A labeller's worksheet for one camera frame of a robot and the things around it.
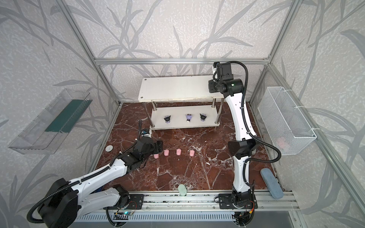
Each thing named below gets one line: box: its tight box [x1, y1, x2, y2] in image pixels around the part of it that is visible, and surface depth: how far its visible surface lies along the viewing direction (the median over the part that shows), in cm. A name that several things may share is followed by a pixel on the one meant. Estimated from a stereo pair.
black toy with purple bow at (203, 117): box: [199, 113, 207, 122], surface depth 101 cm
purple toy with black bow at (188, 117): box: [185, 114, 193, 123], surface depth 101 cm
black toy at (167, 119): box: [163, 114, 171, 124], surface depth 100 cm
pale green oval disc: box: [177, 183, 188, 197], surface depth 77 cm
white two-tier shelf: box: [138, 75, 225, 130], surface depth 100 cm
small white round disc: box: [105, 144, 114, 152], surface depth 96 cm
